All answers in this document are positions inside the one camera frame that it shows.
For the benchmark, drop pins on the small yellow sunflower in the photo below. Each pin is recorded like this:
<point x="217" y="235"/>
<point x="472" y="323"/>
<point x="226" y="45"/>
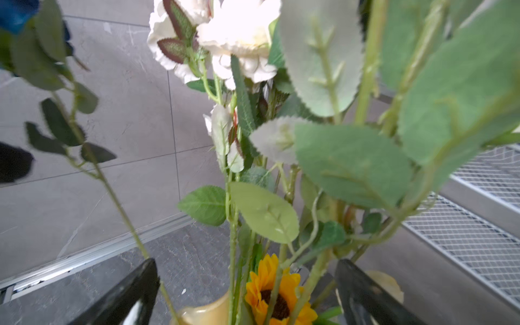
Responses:
<point x="259" y="289"/>

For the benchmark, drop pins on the yellow wavy glass vase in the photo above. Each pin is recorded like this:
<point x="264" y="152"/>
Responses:
<point x="217" y="312"/>

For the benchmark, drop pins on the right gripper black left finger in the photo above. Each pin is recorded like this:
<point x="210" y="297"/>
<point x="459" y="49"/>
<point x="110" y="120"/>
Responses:
<point x="131" y="301"/>

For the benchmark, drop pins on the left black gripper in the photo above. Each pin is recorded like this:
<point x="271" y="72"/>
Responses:
<point x="16" y="163"/>

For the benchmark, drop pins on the white rose centre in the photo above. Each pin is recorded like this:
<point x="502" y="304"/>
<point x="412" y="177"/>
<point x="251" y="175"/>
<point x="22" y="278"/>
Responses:
<point x="240" y="29"/>

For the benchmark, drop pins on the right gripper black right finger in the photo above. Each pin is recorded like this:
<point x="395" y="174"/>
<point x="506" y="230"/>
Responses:
<point x="363" y="300"/>

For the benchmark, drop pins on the small white rose left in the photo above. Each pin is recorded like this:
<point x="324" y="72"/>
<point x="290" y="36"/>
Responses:
<point x="172" y="36"/>

